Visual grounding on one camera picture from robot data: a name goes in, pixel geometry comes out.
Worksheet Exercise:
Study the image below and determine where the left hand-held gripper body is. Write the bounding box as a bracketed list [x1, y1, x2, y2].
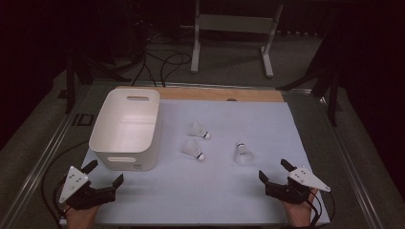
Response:
[58, 165, 117, 211]

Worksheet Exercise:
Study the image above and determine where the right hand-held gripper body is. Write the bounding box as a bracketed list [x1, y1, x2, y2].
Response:
[266, 166, 332, 204]

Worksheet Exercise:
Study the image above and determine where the white shuttlecock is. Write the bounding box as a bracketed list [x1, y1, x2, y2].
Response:
[233, 142, 255, 166]
[180, 138, 206, 162]
[188, 121, 212, 140]

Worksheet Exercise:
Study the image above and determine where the white plastic bin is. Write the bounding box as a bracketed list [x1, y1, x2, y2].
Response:
[88, 88, 161, 172]

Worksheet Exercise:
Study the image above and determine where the person's left hand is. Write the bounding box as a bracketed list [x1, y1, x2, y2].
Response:
[65, 204, 102, 229]

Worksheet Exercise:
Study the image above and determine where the person's right hand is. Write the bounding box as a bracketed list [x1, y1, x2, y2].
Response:
[281, 187, 319, 228]

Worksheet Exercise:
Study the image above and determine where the black floor socket plate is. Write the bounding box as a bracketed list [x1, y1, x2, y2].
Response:
[71, 113, 95, 127]

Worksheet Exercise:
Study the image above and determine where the light blue table mat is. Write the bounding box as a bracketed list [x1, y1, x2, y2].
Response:
[80, 98, 331, 227]

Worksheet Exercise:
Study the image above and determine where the black stand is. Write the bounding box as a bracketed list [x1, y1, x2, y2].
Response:
[65, 53, 132, 115]
[276, 68, 340, 127]

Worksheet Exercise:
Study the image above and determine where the white metal stand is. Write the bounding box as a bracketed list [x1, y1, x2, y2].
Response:
[190, 0, 285, 79]

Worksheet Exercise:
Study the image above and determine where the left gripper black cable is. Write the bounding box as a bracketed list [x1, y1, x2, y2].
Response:
[40, 139, 90, 228]

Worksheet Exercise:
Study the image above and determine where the bundle of black floor cables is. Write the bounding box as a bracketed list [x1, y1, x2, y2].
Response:
[132, 31, 192, 88]

